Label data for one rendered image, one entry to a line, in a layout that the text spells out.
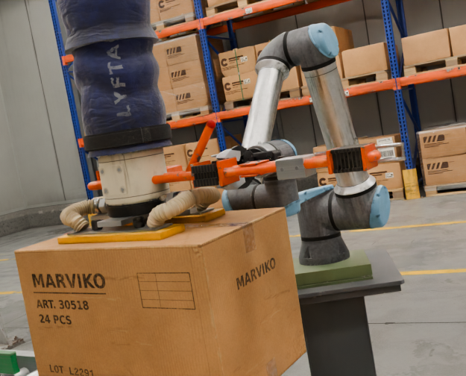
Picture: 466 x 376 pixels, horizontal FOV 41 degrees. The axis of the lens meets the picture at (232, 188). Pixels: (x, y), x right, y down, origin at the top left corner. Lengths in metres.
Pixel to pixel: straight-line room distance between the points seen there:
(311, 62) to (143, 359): 1.07
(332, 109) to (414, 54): 6.56
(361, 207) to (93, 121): 1.02
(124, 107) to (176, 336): 0.56
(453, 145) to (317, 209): 6.33
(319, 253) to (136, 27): 1.11
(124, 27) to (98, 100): 0.18
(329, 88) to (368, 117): 8.02
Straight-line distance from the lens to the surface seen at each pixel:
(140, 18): 1.60
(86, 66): 1.58
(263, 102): 1.99
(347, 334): 2.35
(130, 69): 1.56
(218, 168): 1.45
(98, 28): 1.57
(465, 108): 9.85
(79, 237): 1.62
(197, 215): 1.62
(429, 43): 8.60
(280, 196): 1.74
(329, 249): 2.30
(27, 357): 2.70
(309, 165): 1.35
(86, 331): 1.62
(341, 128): 2.12
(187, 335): 1.42
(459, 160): 8.54
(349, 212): 2.22
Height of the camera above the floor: 1.34
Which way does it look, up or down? 5 degrees down
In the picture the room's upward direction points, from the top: 10 degrees counter-clockwise
